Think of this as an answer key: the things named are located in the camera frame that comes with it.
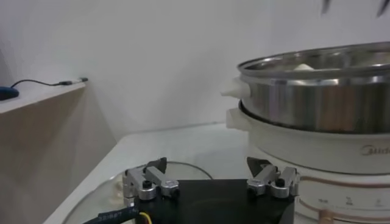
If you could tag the blue computer mouse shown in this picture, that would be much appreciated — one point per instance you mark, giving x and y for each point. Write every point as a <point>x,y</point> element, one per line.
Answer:
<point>7,92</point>

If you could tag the white electric cooker base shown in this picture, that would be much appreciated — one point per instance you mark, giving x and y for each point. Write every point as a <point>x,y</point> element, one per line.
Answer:
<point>304,152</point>

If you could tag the white side table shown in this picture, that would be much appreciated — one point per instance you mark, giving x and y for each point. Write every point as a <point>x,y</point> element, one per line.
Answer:
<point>39,97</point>

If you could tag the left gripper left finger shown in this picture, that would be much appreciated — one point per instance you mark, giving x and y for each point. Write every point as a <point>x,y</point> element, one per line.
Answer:
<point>146,185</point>

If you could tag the glass pot lid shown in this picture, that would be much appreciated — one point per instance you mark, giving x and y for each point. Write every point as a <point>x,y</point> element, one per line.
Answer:
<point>100,201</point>

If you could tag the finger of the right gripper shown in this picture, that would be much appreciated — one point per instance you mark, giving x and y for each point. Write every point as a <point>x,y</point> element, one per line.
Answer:
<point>383,7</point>
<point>325,6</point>

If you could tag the stainless steel steamer basket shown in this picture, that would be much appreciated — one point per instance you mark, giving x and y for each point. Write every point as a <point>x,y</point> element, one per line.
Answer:
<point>304,100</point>

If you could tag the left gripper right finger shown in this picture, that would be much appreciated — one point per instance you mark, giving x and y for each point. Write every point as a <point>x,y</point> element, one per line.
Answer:
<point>274,182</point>

